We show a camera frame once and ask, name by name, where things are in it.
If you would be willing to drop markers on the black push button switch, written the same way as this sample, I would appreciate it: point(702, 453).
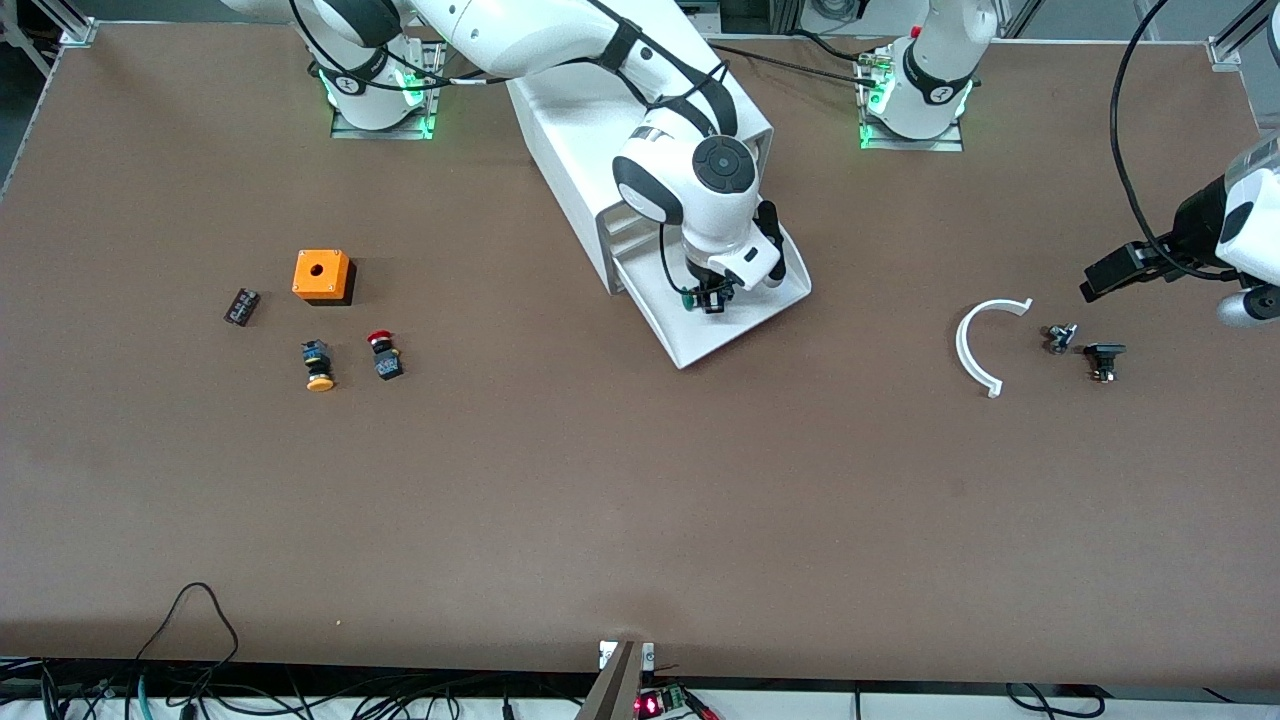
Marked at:
point(1104, 352)

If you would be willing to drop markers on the white drawer cabinet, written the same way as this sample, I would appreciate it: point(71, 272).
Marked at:
point(560, 130)

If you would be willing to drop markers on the green push button switch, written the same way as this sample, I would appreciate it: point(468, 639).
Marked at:
point(689, 297)

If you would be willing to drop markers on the orange button enclosure box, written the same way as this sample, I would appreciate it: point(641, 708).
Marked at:
point(335, 275)

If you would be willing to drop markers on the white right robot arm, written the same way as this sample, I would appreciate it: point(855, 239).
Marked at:
point(520, 30)

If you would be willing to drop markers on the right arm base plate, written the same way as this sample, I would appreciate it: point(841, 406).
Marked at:
point(345, 130)

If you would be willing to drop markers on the yellow push button switch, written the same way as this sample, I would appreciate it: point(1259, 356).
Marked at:
point(318, 362)

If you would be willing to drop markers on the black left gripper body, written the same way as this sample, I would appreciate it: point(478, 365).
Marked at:
point(1190, 228)

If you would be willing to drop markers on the small grey black switch part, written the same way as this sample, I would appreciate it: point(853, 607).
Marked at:
point(1059, 338)

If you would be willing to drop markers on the aluminium frame profile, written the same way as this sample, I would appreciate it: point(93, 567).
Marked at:
point(1235, 40)
point(70, 20)

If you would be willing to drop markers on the electronics board with red light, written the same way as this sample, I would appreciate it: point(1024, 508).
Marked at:
point(650, 705)

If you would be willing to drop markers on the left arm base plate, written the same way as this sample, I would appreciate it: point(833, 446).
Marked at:
point(910, 145)

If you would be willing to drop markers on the white curved plastic arc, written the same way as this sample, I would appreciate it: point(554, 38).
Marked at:
point(961, 345)

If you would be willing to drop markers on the aluminium camera post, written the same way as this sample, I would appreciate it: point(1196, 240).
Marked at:
point(620, 680)

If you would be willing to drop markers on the white drawer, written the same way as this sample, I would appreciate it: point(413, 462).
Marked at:
point(730, 335)

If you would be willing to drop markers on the small dark rectangular block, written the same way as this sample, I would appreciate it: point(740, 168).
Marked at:
point(241, 306)

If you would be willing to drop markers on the red push button switch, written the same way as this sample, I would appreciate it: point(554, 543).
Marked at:
point(386, 362)

